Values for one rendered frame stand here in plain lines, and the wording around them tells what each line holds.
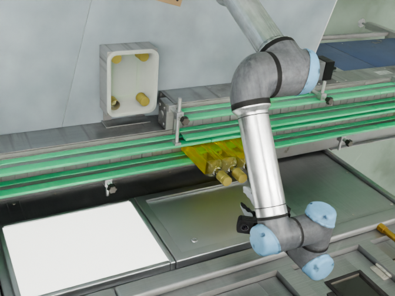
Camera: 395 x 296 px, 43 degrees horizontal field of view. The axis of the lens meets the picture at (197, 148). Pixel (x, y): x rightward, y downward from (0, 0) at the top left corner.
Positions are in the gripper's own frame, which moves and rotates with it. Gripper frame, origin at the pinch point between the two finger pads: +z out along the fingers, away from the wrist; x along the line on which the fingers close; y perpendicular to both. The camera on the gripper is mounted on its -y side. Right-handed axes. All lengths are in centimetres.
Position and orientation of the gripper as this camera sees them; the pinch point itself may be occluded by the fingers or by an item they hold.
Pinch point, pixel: (242, 197)
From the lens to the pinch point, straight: 152.3
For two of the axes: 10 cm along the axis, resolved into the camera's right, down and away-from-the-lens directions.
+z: -4.6, -4.6, 7.6
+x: 1.1, -8.8, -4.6
